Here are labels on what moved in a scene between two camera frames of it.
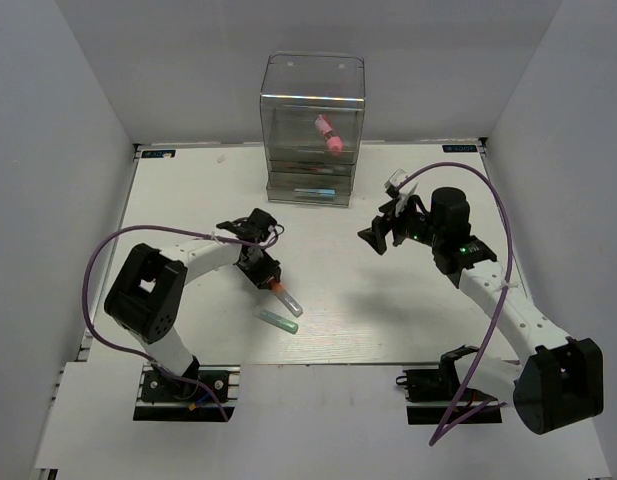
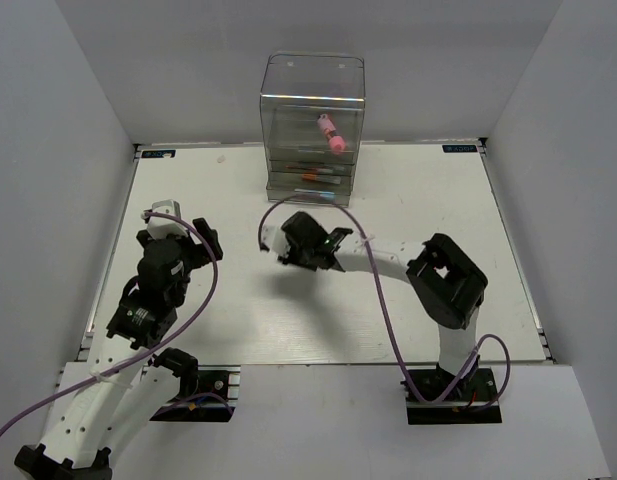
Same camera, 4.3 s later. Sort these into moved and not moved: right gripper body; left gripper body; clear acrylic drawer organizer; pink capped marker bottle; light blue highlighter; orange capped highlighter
Moved: right gripper body; orange capped highlighter; left gripper body
Not moved: clear acrylic drawer organizer; light blue highlighter; pink capped marker bottle
